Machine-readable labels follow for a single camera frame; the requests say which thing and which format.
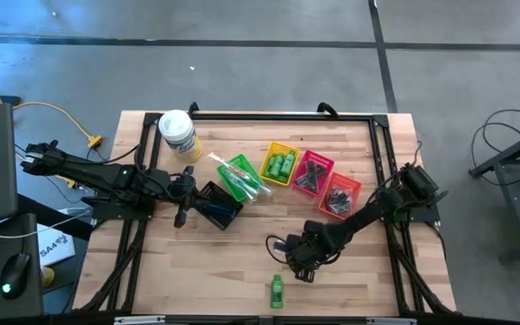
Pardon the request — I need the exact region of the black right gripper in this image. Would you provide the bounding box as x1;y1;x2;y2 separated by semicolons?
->
274;219;339;284

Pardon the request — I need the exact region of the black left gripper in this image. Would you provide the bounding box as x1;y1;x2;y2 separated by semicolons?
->
162;164;208;229

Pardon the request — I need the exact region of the red toothbrush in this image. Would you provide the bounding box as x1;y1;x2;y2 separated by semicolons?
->
207;152;255;181

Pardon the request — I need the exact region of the black plastic basket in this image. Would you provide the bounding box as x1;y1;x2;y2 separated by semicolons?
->
195;180;245;232

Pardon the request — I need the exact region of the Lysol wipes canister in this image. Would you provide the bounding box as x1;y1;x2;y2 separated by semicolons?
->
158;109;203;164

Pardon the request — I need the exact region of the green plastic basket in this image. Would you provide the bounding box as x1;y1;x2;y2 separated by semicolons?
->
216;153;271;203

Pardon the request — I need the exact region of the orange plastic basket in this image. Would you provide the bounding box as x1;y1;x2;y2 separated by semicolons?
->
318;171;363;221

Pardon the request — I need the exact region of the red plastic basket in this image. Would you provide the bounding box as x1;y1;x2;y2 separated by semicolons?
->
292;150;336;199

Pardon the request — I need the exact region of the yellow plastic basket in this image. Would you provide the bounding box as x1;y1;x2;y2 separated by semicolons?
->
258;141;302;187

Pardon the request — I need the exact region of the white printed paper box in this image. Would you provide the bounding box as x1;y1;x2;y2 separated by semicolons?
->
37;223;76;267

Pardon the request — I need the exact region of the small yellow round item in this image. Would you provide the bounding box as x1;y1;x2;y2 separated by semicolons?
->
41;265;56;288

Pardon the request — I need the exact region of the dark side desk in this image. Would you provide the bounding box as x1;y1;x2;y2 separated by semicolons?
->
0;211;44;320

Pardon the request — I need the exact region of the black computer mouse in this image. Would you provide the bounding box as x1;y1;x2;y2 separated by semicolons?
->
0;252;33;301

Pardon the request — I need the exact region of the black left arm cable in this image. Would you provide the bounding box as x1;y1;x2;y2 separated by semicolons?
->
86;143;143;166

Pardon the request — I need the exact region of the grey metal bracket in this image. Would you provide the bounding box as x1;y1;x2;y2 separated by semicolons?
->
113;315;166;325
366;317;417;325

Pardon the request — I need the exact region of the yellow extension cord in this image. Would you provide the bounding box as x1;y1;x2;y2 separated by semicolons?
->
0;73;104;149
54;175;77;190

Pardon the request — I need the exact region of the black aluminium table frame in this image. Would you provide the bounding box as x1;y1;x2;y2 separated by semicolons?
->
72;101;458;317

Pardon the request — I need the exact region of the white cable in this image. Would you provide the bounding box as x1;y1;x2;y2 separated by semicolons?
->
0;210;92;239

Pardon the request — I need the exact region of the black floor cable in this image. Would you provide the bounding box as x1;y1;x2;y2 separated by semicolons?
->
467;122;520;189
483;107;520;154

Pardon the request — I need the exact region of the black desk leg frame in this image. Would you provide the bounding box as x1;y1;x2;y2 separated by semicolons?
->
469;124;520;265

